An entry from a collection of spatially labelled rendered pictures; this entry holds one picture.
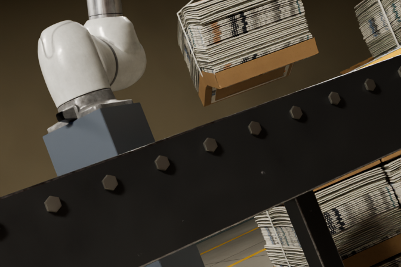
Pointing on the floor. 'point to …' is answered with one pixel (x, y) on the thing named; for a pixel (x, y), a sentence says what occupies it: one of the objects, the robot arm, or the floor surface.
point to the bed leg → (312, 231)
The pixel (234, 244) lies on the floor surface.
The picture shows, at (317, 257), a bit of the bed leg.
